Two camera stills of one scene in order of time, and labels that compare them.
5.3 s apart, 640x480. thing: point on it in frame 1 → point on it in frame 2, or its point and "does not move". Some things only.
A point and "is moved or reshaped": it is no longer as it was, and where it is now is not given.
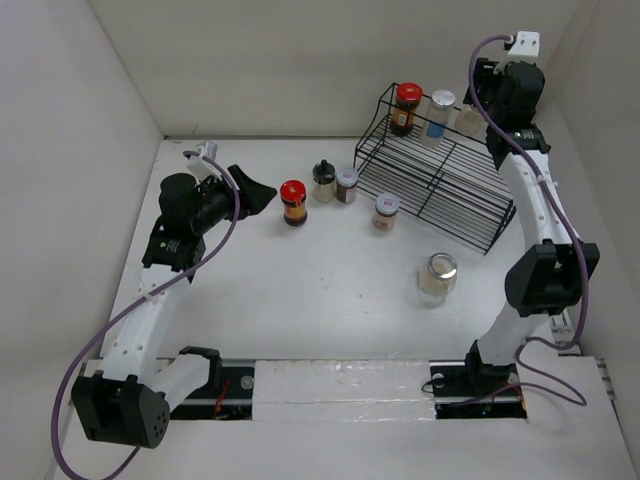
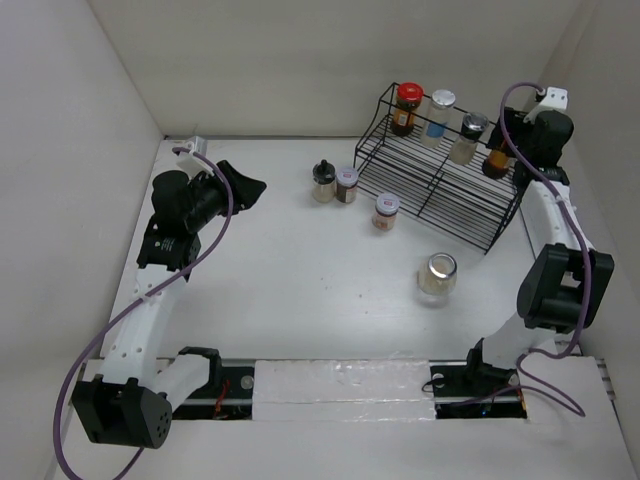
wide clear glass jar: (438, 279) does not move
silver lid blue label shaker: (438, 117) does not move
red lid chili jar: (293, 194) → (496, 163)
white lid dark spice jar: (346, 185) does not move
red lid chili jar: (408, 96) does not move
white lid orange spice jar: (385, 215) does not move
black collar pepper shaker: (471, 122) is moved or reshaped
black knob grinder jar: (324, 182) does not move
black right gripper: (484, 74) → (514, 121)
